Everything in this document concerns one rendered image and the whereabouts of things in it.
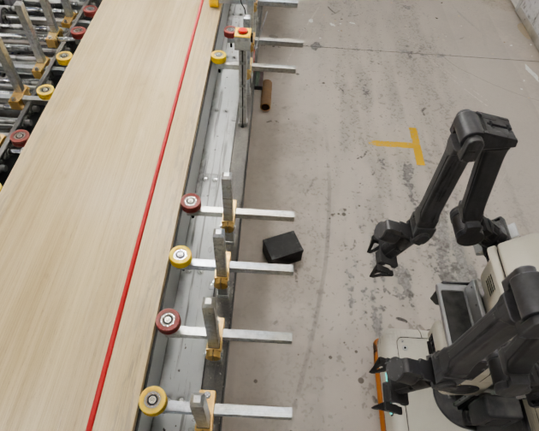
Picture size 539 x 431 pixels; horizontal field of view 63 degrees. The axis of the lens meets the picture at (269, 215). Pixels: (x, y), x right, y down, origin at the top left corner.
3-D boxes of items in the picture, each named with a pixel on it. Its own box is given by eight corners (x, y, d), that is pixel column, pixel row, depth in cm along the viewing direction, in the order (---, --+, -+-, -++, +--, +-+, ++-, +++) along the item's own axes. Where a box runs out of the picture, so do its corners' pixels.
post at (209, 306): (222, 355, 163) (215, 295, 124) (221, 364, 161) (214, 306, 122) (212, 354, 163) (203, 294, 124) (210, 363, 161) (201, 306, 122)
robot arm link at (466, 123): (530, 132, 97) (515, 103, 103) (464, 137, 98) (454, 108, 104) (481, 245, 132) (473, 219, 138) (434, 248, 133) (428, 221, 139)
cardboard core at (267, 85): (272, 79, 359) (270, 103, 341) (271, 87, 365) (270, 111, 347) (262, 79, 359) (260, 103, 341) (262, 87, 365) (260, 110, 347)
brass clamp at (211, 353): (226, 323, 158) (226, 317, 154) (222, 361, 150) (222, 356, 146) (209, 322, 158) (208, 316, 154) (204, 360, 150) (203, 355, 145)
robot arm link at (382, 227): (432, 238, 130) (427, 215, 135) (401, 227, 126) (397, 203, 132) (405, 256, 139) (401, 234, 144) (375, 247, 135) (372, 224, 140)
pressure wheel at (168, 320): (162, 346, 150) (156, 333, 141) (158, 325, 154) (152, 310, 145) (186, 339, 152) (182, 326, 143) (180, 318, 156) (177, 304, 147)
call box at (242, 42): (251, 44, 200) (251, 27, 194) (250, 52, 196) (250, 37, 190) (235, 43, 200) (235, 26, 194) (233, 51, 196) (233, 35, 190)
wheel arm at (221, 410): (291, 410, 139) (292, 406, 136) (291, 422, 137) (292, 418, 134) (152, 402, 138) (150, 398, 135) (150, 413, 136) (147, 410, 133)
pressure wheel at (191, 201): (190, 227, 180) (187, 210, 171) (179, 215, 183) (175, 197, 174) (206, 218, 183) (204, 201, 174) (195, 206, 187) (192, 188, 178)
